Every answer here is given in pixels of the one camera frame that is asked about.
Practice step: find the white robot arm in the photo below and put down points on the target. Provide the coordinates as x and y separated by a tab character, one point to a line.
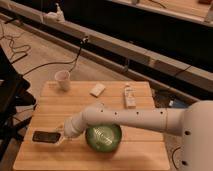
194	124

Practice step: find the black chair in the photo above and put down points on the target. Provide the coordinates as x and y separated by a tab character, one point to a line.
13	93

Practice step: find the blue power box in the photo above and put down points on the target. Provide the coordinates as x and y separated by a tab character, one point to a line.
177	104

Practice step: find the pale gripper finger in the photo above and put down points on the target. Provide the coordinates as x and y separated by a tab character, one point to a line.
60	130

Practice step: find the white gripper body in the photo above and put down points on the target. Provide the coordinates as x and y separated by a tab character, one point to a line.
73	126

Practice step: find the white sponge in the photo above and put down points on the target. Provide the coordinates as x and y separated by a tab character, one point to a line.
97	90

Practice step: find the white object on rail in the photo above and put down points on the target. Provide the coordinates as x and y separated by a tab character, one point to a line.
58	15

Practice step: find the green bowl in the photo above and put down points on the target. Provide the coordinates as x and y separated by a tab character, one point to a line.
104	138

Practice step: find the white paper cup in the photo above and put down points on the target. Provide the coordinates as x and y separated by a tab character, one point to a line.
63	79

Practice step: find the black eraser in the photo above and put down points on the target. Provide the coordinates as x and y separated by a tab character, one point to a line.
46	137

